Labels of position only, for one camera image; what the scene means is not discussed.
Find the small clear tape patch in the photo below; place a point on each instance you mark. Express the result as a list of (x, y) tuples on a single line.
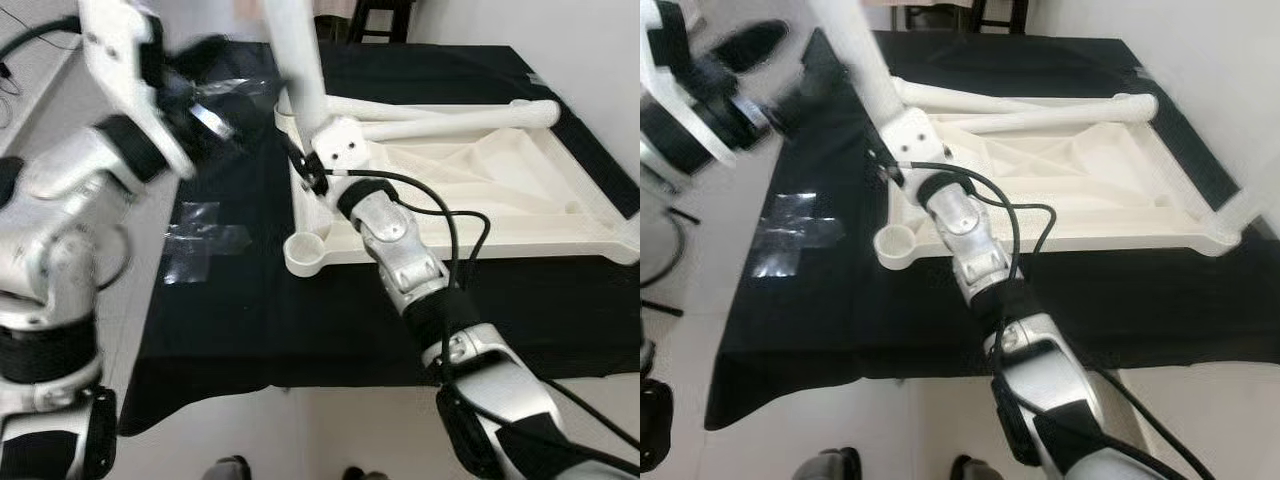
[(250, 85)]

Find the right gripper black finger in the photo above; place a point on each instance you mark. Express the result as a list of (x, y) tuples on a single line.
[(876, 156), (296, 157)]

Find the cross-shaped clear tape patch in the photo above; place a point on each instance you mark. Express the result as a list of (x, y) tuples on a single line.
[(800, 230), (200, 240)]

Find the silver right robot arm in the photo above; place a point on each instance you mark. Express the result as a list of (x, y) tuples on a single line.
[(400, 250), (975, 240)]

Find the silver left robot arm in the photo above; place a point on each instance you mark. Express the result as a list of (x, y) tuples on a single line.
[(670, 140), (50, 230)]

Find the grey tape piece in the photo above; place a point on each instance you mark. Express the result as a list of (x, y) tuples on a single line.
[(535, 80), (1146, 73)]

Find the black tablecloth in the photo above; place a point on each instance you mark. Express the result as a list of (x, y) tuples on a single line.
[(850, 330), (300, 330)]

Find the black stool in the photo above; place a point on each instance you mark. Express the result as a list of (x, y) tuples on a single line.
[(980, 12), (405, 15)]

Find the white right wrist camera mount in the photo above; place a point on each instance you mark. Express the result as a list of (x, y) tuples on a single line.
[(915, 135), (345, 145)]

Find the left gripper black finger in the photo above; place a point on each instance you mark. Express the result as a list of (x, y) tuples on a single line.
[(750, 46), (818, 95), (248, 115), (200, 57)]

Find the beige hanging cloth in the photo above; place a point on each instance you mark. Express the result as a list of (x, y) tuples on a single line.
[(330, 6)]

